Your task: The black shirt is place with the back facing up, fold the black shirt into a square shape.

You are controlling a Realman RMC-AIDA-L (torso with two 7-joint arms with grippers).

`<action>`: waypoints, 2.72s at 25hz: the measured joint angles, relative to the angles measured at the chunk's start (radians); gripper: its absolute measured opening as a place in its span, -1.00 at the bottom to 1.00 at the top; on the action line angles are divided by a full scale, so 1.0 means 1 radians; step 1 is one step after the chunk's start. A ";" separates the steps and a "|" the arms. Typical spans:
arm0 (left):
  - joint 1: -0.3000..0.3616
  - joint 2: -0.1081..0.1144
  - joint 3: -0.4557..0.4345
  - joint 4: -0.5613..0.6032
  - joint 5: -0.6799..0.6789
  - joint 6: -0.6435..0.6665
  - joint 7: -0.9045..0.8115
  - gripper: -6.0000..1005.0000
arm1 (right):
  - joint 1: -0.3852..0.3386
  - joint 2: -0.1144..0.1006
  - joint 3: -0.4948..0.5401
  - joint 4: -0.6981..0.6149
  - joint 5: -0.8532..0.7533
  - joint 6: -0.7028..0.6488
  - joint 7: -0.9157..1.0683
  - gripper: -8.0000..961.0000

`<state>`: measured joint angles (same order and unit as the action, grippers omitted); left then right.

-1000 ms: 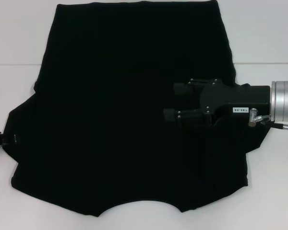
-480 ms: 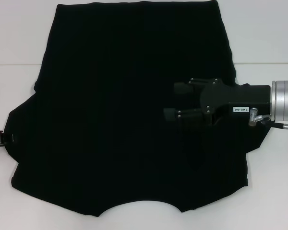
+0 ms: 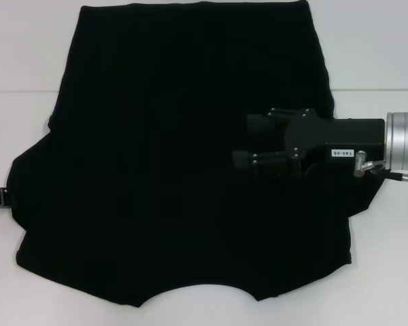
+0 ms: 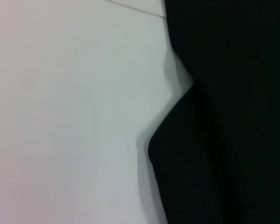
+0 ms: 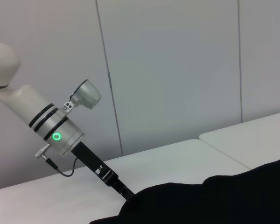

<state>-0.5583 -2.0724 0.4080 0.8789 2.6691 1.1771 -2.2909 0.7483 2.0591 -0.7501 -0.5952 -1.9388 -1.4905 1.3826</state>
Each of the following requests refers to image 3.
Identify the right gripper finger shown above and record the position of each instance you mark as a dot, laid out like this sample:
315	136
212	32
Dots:
268	163
262	124

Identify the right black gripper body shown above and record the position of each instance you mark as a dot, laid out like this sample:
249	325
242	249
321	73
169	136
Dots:
343	136

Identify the black t-shirt with white print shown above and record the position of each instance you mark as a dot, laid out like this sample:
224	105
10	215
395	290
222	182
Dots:
163	136

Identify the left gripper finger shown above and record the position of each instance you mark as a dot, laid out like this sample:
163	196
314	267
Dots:
5	193

